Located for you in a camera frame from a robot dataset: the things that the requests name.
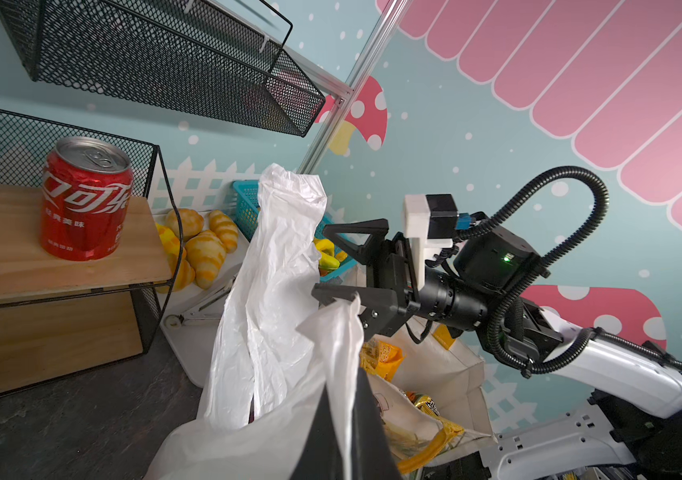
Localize canvas tote bag yellow handles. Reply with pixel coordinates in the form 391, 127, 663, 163
370, 318, 497, 467

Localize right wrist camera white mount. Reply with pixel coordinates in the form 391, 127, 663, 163
403, 194, 459, 291

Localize red cola can right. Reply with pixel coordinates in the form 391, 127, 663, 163
40, 136, 134, 262

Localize small striped croissant right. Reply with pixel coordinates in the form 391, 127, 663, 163
208, 210, 239, 253

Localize yellow snack bag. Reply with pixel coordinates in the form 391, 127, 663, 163
361, 338, 468, 475

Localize large striped croissant left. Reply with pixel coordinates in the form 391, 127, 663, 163
156, 259, 196, 294

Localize teal plastic basket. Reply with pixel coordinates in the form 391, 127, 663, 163
233, 171, 356, 283

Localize white plastic tray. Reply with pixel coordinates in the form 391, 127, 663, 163
158, 211, 249, 387

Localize pale round bread roll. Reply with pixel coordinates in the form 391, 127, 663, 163
164, 208, 205, 240

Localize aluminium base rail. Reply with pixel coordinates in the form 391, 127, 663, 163
424, 401, 682, 480

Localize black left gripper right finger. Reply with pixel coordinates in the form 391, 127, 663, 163
354, 368, 401, 480

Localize black wire two-tier shelf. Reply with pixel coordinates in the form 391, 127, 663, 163
0, 98, 185, 409

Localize black mesh wall basket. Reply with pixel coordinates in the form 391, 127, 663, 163
0, 1, 326, 137

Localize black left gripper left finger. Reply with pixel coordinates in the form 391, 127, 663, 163
290, 388, 341, 480

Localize yellow banana bunch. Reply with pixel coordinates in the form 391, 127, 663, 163
314, 238, 348, 276

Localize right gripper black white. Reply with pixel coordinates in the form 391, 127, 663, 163
311, 219, 490, 336

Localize yellow striped bread roll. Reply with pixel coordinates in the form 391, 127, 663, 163
155, 223, 181, 269

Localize white plastic grocery bag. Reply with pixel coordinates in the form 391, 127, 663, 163
144, 163, 366, 480

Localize steel tongs white tips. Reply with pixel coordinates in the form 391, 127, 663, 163
163, 276, 237, 329

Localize long striped croissant centre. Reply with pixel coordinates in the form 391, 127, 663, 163
186, 230, 227, 289

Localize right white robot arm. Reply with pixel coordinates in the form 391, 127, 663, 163
313, 213, 682, 479

